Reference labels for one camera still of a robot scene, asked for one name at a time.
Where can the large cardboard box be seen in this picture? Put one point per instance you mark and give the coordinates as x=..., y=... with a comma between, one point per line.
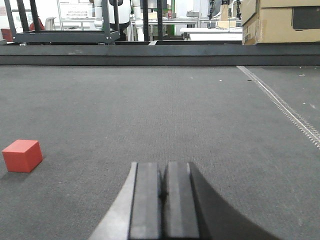
x=280, y=21

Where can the dark metal frame cart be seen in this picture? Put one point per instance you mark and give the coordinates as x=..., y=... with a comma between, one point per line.
x=107, y=35

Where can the white background table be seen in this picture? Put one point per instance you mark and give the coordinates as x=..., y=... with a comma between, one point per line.
x=212, y=34

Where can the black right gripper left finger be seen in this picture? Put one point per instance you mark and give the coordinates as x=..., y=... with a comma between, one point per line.
x=136, y=212

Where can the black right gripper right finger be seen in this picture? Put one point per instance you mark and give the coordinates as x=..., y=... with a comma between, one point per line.
x=193, y=210

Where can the metal zipper seam strip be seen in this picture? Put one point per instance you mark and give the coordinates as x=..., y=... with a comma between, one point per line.
x=295, y=118

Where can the red magnetic cube block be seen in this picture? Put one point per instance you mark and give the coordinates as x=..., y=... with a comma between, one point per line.
x=22, y=156

